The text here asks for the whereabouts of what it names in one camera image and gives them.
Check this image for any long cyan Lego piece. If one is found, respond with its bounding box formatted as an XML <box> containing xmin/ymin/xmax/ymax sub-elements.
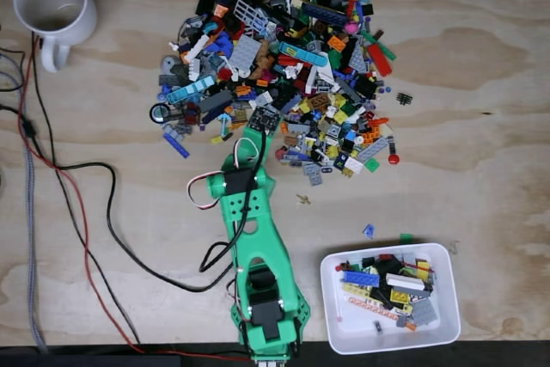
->
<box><xmin>278</xmin><ymin>41</ymin><xmax>322</xmax><ymax>67</ymax></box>

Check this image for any white Lego lattice window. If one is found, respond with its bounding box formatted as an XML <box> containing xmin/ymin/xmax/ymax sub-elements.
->
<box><xmin>233</xmin><ymin>0</ymin><xmax>268</xmax><ymax>38</ymax></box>

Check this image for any long green Lego plate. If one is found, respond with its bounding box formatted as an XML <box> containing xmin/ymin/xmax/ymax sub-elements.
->
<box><xmin>360</xmin><ymin>30</ymin><xmax>397</xmax><ymax>62</ymax></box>

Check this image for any blue Lego brick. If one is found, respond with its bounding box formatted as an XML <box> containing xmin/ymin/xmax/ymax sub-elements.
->
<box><xmin>342</xmin><ymin>270</ymin><xmax>381</xmax><ymax>288</ymax></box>

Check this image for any white red servo wire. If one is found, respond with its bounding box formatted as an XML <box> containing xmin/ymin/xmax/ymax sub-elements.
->
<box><xmin>186</xmin><ymin>172</ymin><xmax>221</xmax><ymax>212</ymax></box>

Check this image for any long black cable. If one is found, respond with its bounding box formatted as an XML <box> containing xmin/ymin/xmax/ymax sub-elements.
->
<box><xmin>31</xmin><ymin>31</ymin><xmax>235</xmax><ymax>293</ymax></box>

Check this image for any dark grey Lego brick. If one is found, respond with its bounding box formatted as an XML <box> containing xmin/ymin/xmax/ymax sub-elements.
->
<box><xmin>198</xmin><ymin>90</ymin><xmax>234</xmax><ymax>114</ymax></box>

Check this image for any black Lego wheel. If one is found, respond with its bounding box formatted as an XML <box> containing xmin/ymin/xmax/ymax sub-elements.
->
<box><xmin>149</xmin><ymin>101</ymin><xmax>172</xmax><ymax>125</ymax></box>

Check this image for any narrow blue Lego plate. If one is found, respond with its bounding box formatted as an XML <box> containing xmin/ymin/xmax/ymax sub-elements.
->
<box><xmin>162</xmin><ymin>132</ymin><xmax>191</xmax><ymax>160</ymax></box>

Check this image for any large grey Lego plate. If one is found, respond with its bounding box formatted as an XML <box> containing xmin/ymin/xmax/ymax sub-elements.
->
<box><xmin>229</xmin><ymin>34</ymin><xmax>263</xmax><ymax>70</ymax></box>

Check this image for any long red Lego brick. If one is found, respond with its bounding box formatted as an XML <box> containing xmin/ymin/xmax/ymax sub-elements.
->
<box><xmin>365</xmin><ymin>41</ymin><xmax>394</xmax><ymax>78</ymax></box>

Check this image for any thin black cable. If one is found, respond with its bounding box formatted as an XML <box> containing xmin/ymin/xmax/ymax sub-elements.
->
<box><xmin>0</xmin><ymin>102</ymin><xmax>142</xmax><ymax>346</ymax></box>

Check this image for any black camera circuit board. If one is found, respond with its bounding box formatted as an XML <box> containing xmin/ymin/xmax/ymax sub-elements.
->
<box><xmin>247</xmin><ymin>104</ymin><xmax>283</xmax><ymax>134</ymax></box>

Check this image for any white Lego plate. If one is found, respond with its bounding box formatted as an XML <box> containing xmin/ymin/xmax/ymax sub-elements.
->
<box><xmin>343</xmin><ymin>156</ymin><xmax>366</xmax><ymax>175</ymax></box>

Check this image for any light blue Lego panel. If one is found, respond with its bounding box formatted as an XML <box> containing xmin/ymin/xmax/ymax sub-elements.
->
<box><xmin>166</xmin><ymin>75</ymin><xmax>217</xmax><ymax>105</ymax></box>

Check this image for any light grey Lego plate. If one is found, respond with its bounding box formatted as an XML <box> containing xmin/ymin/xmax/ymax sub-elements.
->
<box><xmin>302</xmin><ymin>162</ymin><xmax>325</xmax><ymax>188</ymax></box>

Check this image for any short black arm cable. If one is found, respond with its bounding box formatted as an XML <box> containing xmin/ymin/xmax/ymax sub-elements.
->
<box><xmin>199</xmin><ymin>194</ymin><xmax>251</xmax><ymax>274</ymax></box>

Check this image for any white plastic bin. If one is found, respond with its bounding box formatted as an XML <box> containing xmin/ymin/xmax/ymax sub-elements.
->
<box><xmin>319</xmin><ymin>242</ymin><xmax>462</xmax><ymax>356</ymax></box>

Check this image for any grey braided cable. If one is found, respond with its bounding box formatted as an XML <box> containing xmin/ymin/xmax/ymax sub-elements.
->
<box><xmin>0</xmin><ymin>51</ymin><xmax>49</xmax><ymax>354</ymax></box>

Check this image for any long grey Lego plate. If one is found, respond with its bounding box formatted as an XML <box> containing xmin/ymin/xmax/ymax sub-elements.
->
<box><xmin>356</xmin><ymin>136</ymin><xmax>388</xmax><ymax>165</ymax></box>

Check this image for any long dark blue plate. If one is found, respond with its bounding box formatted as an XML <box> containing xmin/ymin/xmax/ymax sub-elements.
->
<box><xmin>300</xmin><ymin>0</ymin><xmax>348</xmax><ymax>28</ymax></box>

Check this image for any pink white Lego beam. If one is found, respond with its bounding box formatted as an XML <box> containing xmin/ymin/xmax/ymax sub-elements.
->
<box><xmin>345</xmin><ymin>295</ymin><xmax>400</xmax><ymax>321</ymax></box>

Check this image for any white Lego brick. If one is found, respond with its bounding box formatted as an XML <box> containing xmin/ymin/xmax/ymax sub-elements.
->
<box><xmin>385</xmin><ymin>272</ymin><xmax>426</xmax><ymax>292</ymax></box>

